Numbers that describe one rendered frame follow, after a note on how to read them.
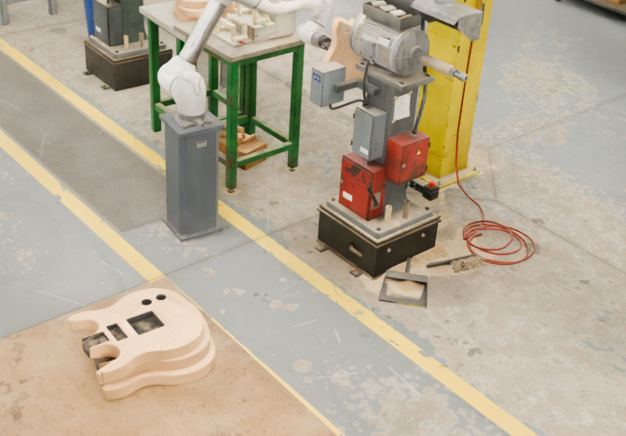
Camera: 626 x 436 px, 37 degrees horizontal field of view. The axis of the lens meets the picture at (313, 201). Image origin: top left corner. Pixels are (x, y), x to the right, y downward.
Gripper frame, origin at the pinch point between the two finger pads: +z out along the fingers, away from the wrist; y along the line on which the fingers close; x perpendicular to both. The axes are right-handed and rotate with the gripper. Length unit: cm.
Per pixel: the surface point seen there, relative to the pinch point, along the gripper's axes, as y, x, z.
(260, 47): 15, -15, -57
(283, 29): -6, -7, -63
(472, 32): 3, 41, 84
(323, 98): 37.1, -13.5, 26.7
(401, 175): 7, -45, 66
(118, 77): 4, -98, -225
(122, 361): 229, -38, 154
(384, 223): 5, -76, 61
